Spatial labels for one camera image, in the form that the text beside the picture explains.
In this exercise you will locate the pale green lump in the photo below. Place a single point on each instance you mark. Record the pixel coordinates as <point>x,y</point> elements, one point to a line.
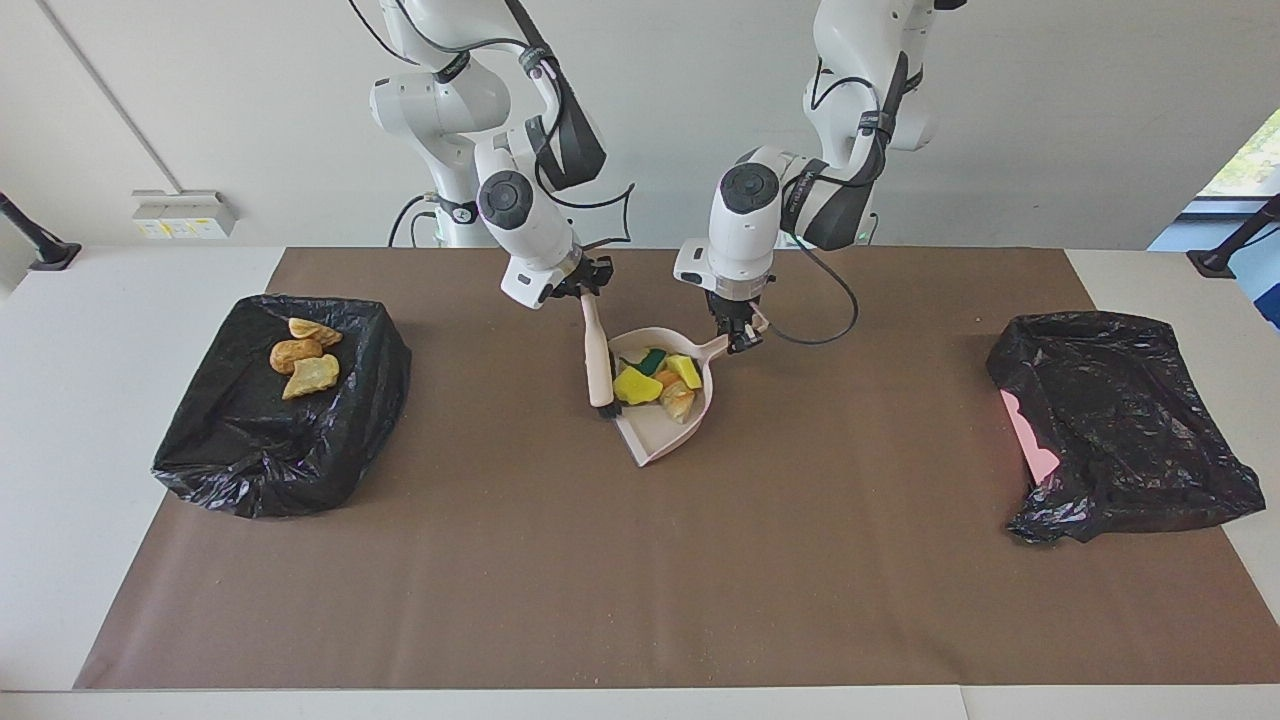
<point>312,377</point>

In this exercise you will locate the pale yellow lump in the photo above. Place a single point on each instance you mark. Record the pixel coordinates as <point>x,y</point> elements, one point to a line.
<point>314,332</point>

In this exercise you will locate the pink bin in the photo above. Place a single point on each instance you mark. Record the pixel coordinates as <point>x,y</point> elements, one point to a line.
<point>1030,440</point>

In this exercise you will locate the bin lined with black bag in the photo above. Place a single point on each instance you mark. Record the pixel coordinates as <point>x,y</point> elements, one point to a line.
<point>260,440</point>

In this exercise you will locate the crumpled black trash bag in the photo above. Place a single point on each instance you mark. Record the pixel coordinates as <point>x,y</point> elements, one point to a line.
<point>1130,430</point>

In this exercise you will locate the thin white wall conduit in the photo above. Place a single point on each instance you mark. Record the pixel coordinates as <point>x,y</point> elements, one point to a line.
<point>112,95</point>

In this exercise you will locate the small yellow sponge wedge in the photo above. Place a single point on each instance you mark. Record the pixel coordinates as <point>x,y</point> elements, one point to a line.
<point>686,372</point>

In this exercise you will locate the brown paper table mat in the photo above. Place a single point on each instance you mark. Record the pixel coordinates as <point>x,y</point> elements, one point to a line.
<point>850,600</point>

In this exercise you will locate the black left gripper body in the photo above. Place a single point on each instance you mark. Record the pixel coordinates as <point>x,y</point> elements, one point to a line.
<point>737,305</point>

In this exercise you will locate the beige plastic dustpan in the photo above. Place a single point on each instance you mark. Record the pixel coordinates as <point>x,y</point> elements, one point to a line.
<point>660,440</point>

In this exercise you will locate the beige hand brush black bristles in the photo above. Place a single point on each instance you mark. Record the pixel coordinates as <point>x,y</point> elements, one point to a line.
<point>598,360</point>

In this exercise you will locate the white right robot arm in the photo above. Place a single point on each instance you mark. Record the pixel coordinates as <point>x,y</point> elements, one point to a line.
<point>520,210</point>

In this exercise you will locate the white wall socket box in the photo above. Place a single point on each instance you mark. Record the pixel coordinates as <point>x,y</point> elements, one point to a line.
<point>180,215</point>

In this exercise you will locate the window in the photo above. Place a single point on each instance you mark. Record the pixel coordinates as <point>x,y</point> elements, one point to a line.
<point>1255,165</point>

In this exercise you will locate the orange striped croissant piece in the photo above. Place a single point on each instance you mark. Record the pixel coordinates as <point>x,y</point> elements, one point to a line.
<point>680,403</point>

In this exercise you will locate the large yellow sponge piece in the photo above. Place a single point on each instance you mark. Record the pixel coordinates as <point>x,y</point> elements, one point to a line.
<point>636,386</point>

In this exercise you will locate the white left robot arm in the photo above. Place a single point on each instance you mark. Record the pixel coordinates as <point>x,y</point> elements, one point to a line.
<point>745,230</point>

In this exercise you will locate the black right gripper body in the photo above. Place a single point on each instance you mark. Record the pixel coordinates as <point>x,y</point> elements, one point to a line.
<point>588,273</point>

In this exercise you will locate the brown bread roll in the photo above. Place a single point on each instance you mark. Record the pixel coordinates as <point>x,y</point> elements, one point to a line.
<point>293,356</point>

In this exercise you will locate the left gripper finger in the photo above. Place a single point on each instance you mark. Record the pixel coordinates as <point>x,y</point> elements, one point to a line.
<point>727,332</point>
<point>753,335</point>

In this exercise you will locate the black stand foot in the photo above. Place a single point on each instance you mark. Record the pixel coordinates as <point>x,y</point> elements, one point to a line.
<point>55,255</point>
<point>1212,265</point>

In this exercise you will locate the green and yellow sponge piece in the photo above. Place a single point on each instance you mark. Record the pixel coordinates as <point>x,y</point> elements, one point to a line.
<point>655,362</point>

